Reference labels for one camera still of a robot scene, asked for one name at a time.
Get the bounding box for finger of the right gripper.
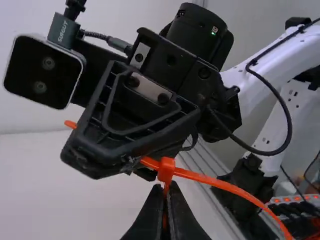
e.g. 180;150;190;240
132;132;200;183
60;59;201;181

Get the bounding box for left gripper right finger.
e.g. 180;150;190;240
166;180;213;240

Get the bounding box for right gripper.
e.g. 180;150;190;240
71;27;221;111

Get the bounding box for orange cable tie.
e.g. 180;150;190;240
64;120;295;240

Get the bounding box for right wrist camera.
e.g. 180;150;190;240
2;33;87;110

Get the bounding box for silver rails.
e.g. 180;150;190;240
174;139;278;240

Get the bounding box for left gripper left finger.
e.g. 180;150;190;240
119;184;165;240

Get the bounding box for black cable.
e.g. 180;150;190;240
207;59;293;156

